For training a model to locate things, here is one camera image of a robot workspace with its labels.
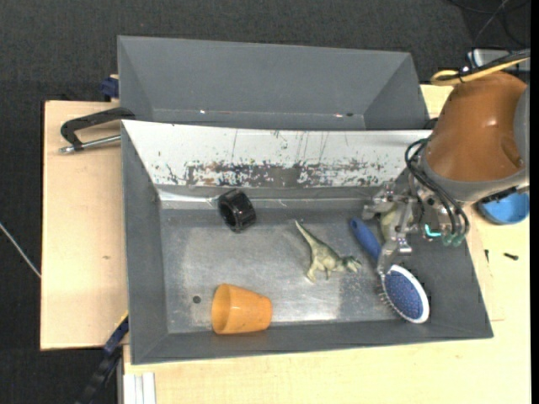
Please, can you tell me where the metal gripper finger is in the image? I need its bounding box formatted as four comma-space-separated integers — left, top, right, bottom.
376, 237, 414, 274
361, 183, 399, 221

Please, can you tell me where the pale yellow-green round thing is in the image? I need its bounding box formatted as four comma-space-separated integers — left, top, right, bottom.
380, 208, 403, 243

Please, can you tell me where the blue and white hairbrush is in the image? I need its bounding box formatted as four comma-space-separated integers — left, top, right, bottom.
348, 216, 431, 325

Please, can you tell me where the green toy dinosaur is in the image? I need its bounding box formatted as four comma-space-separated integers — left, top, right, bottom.
293, 220, 363, 284

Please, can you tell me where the blue round container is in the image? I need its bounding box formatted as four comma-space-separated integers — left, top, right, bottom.
475, 191, 531, 226

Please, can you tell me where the grey metal bin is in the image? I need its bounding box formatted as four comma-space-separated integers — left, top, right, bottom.
116, 35, 494, 365

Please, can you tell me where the orange plastic cup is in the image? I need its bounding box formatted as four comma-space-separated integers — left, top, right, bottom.
210, 283, 274, 335

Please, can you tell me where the pale wood board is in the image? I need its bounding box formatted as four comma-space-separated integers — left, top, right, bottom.
40, 100, 130, 351

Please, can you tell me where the black ribbed ring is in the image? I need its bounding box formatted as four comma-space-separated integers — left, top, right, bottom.
217, 188, 258, 234

